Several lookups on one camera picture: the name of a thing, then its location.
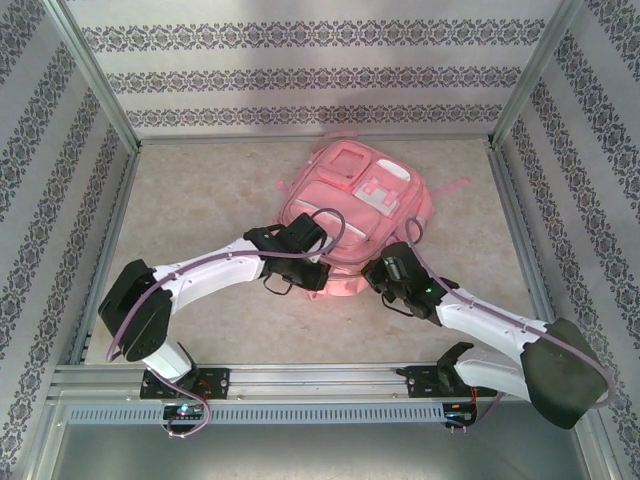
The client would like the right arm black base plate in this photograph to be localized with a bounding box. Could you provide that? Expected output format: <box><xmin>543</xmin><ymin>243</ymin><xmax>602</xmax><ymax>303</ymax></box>
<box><xmin>397</xmin><ymin>364</ymin><xmax>499</xmax><ymax>400</ymax></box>

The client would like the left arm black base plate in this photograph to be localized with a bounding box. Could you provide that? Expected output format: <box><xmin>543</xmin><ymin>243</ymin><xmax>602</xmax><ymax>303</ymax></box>
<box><xmin>140</xmin><ymin>367</ymin><xmax>232</xmax><ymax>401</ymax></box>

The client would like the wrist thin black cable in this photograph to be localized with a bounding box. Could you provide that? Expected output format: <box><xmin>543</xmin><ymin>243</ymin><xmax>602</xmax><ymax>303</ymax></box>
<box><xmin>379</xmin><ymin>292</ymin><xmax>416</xmax><ymax>314</ymax></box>
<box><xmin>260</xmin><ymin>275</ymin><xmax>297</xmax><ymax>300</ymax></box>

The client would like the grey metal sheet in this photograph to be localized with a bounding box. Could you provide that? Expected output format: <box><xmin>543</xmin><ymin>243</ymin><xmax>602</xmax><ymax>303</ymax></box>
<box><xmin>49</xmin><ymin>419</ymin><xmax>596</xmax><ymax>480</ymax></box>

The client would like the left wrist thin black cable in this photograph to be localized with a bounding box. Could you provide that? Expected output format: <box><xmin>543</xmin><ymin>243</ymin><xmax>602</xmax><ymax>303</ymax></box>
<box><xmin>260</xmin><ymin>275</ymin><xmax>297</xmax><ymax>300</ymax></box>

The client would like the aluminium frame post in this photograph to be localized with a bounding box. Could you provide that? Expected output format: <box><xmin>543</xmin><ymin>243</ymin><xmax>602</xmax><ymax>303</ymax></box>
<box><xmin>47</xmin><ymin>0</ymin><xmax>144</xmax><ymax>156</ymax></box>
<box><xmin>487</xmin><ymin>0</ymin><xmax>589</xmax><ymax>149</ymax></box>

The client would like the aluminium frame side rail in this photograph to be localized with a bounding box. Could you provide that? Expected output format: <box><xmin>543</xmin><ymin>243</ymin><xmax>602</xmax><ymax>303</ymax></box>
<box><xmin>47</xmin><ymin>144</ymin><xmax>144</xmax><ymax>371</ymax></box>
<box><xmin>487</xmin><ymin>144</ymin><xmax>594</xmax><ymax>374</ymax></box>

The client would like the aluminium frame end rail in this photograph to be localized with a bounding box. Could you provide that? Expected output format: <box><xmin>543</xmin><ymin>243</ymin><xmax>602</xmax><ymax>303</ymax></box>
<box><xmin>134</xmin><ymin>132</ymin><xmax>496</xmax><ymax>147</ymax></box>

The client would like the grey slotted cable duct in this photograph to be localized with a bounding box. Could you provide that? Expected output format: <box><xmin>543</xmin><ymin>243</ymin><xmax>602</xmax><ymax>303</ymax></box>
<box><xmin>67</xmin><ymin>402</ymin><xmax>446</xmax><ymax>424</ymax></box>

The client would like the wide aluminium mounting rail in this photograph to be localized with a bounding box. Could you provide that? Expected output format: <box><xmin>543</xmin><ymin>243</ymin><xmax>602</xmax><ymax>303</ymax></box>
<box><xmin>47</xmin><ymin>363</ymin><xmax>591</xmax><ymax>401</ymax></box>

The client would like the pink backpack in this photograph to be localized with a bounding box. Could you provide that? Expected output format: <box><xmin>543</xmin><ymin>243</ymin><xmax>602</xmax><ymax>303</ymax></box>
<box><xmin>273</xmin><ymin>130</ymin><xmax>474</xmax><ymax>301</ymax></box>

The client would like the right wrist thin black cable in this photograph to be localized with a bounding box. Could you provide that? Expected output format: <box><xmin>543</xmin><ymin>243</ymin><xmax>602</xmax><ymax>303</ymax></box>
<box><xmin>379</xmin><ymin>292</ymin><xmax>416</xmax><ymax>314</ymax></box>

